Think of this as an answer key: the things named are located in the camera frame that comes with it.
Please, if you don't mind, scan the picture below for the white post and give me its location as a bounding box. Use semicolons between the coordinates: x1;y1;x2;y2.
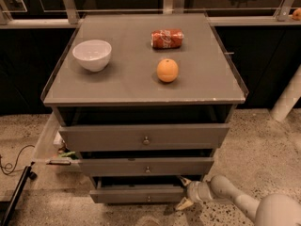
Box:
270;65;301;121

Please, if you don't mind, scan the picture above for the red soda can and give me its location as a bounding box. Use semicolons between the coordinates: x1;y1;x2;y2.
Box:
150;28;184;49

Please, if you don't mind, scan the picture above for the white ceramic bowl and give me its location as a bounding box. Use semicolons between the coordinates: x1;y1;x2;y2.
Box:
72;40;112;72

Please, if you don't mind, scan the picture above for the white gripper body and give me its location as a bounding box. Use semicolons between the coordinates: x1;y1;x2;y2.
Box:
187;181;218;202

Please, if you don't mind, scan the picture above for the black stand leg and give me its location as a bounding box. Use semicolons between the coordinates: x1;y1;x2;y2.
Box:
0;164;37;226

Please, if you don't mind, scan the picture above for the grey drawer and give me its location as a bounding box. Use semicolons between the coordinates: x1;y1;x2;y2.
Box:
89;175;185;204
79;157;214;176
59;123;230;152

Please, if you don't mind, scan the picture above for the grey drawer cabinet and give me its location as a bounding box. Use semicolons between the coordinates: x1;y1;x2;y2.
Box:
40;12;249;186

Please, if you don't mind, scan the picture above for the orange fruit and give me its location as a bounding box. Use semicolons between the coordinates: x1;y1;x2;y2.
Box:
156;58;179;83

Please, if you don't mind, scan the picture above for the grey top drawer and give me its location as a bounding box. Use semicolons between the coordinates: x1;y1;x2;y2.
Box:
59;123;230;152

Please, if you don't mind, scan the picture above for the metal window rail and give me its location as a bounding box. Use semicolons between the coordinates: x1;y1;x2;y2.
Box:
0;0;301;29

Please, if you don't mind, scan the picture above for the grey middle drawer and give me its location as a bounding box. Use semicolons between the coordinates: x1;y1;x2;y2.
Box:
79;157;214;176

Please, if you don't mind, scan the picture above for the black cable on floor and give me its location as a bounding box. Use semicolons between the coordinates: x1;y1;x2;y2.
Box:
0;144;36;176

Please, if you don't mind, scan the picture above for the small orange on ledge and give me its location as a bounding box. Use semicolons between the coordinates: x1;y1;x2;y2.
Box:
293;8;301;21

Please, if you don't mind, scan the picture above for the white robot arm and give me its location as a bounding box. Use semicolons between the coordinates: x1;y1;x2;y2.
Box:
176;175;301;226

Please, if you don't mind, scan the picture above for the grey bottom drawer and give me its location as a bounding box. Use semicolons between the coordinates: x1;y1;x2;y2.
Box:
89;175;185;204

